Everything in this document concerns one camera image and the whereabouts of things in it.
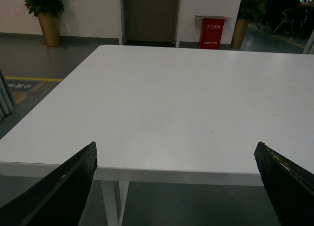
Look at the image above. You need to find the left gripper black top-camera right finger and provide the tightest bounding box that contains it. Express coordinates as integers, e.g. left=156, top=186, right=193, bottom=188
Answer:
left=254, top=142, right=314, bottom=226

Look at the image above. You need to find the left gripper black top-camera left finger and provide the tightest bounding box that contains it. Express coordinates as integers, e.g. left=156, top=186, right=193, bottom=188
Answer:
left=0, top=142, right=97, bottom=226

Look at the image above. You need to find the white left table leg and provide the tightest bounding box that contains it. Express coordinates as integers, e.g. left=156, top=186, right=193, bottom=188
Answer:
left=100, top=180, right=129, bottom=226

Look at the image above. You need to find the grey left curtain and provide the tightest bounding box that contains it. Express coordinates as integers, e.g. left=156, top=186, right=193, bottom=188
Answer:
left=0, top=71, right=17, bottom=121

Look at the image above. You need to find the dark floor sign mat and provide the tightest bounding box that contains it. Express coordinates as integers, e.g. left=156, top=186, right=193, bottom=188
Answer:
left=7, top=79, right=43, bottom=93

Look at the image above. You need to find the office chair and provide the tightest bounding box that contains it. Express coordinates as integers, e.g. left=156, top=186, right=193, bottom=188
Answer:
left=272, top=9, right=294, bottom=34

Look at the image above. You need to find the red fire extinguisher cabinet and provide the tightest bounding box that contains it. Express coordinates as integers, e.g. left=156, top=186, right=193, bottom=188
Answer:
left=194, top=15, right=232, bottom=50

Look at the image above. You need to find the right potted green plant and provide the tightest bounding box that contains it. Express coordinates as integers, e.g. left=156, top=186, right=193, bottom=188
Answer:
left=231, top=0, right=266, bottom=49

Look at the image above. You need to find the potted green plant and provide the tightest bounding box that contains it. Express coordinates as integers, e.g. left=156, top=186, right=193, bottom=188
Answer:
left=24, top=0, right=64, bottom=47
left=231, top=0, right=266, bottom=49

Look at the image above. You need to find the left potted green plant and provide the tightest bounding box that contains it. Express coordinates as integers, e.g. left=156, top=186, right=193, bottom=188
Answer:
left=24, top=0, right=64, bottom=47

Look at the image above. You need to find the grey door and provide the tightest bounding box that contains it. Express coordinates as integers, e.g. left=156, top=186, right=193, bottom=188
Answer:
left=123, top=0, right=180, bottom=46

